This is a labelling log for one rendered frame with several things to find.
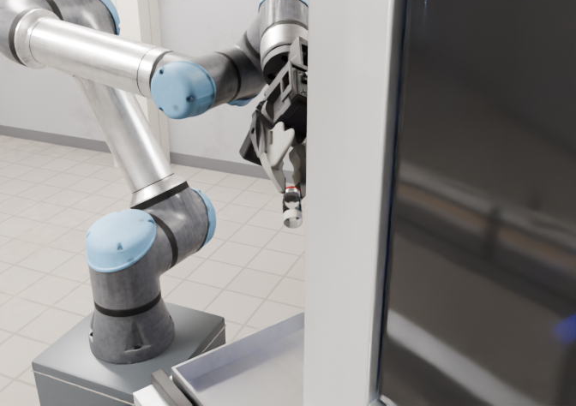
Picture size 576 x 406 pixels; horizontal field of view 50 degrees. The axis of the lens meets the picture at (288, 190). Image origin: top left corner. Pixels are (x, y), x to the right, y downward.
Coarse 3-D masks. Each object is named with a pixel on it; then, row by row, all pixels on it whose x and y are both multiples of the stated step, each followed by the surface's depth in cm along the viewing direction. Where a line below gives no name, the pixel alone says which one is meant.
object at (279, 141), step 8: (280, 128) 74; (272, 136) 75; (280, 136) 73; (288, 136) 71; (272, 144) 74; (280, 144) 72; (288, 144) 70; (264, 152) 73; (272, 152) 73; (280, 152) 71; (264, 160) 73; (272, 160) 72; (280, 160) 71; (264, 168) 73; (272, 168) 72; (280, 168) 73; (272, 176) 72; (280, 176) 72; (280, 184) 71; (280, 192) 71
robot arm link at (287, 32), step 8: (288, 24) 84; (272, 32) 84; (280, 32) 83; (288, 32) 83; (296, 32) 83; (304, 32) 84; (264, 40) 84; (272, 40) 83; (280, 40) 82; (288, 40) 82; (264, 48) 83; (272, 48) 82; (264, 56) 83
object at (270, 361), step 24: (264, 336) 96; (288, 336) 99; (192, 360) 89; (216, 360) 92; (240, 360) 94; (264, 360) 94; (288, 360) 94; (192, 384) 89; (216, 384) 89; (240, 384) 89; (264, 384) 89; (288, 384) 89
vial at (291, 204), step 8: (288, 192) 71; (296, 192) 71; (288, 200) 70; (296, 200) 70; (288, 208) 69; (296, 208) 69; (288, 216) 69; (296, 216) 68; (288, 224) 69; (296, 224) 69
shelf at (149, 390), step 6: (144, 390) 88; (150, 390) 88; (156, 390) 88; (138, 396) 87; (144, 396) 87; (150, 396) 87; (156, 396) 87; (138, 402) 86; (144, 402) 86; (150, 402) 86; (156, 402) 86; (162, 402) 86
